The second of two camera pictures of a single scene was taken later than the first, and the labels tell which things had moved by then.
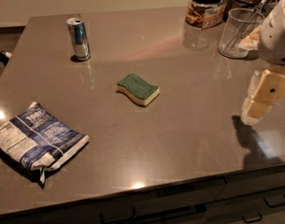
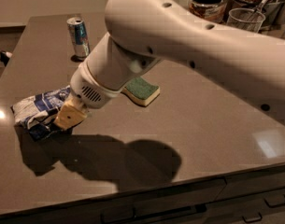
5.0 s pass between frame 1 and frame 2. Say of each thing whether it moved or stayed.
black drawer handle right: stayed
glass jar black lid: stayed
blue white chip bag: moved
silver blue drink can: stayed
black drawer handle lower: stayed
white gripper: moved
